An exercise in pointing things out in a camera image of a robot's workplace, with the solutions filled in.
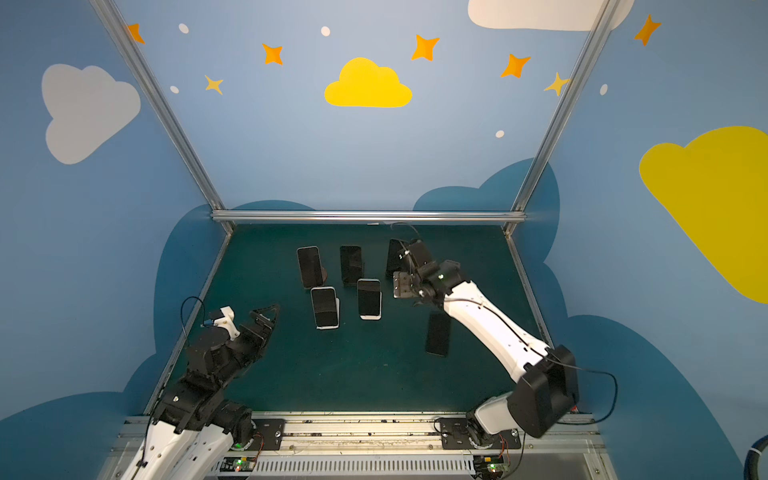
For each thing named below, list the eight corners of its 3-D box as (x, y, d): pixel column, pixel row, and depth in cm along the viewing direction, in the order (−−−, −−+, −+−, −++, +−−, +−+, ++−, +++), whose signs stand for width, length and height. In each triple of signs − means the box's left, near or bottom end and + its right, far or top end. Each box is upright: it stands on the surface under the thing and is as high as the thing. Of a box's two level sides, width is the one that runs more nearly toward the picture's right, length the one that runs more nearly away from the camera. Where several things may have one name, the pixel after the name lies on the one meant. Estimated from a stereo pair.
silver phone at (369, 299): (359, 320, 97) (355, 295, 85) (360, 304, 101) (356, 278, 89) (382, 320, 98) (382, 295, 85) (382, 305, 101) (382, 278, 89)
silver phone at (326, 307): (316, 329, 94) (307, 307, 83) (319, 309, 99) (311, 286, 88) (338, 329, 94) (333, 308, 84) (341, 309, 99) (335, 286, 88)
